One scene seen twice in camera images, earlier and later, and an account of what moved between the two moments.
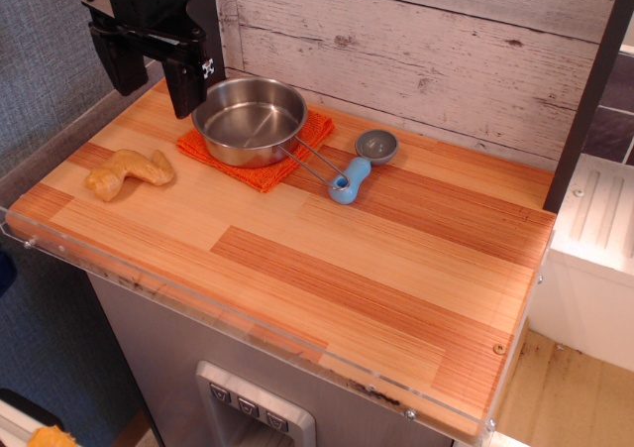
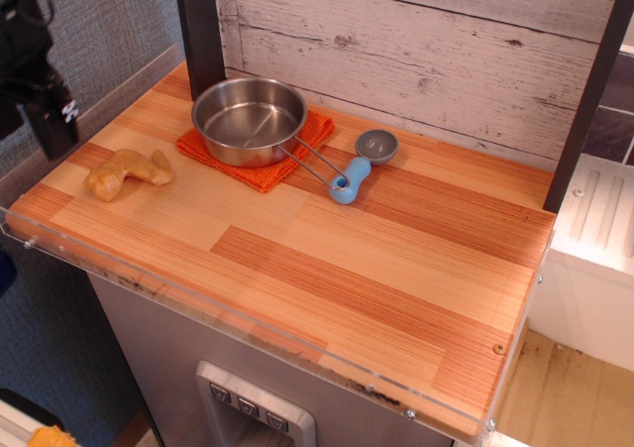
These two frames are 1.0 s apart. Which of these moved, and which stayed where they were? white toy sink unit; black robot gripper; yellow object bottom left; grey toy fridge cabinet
Moved: black robot gripper
Stayed: grey toy fridge cabinet; white toy sink unit; yellow object bottom left
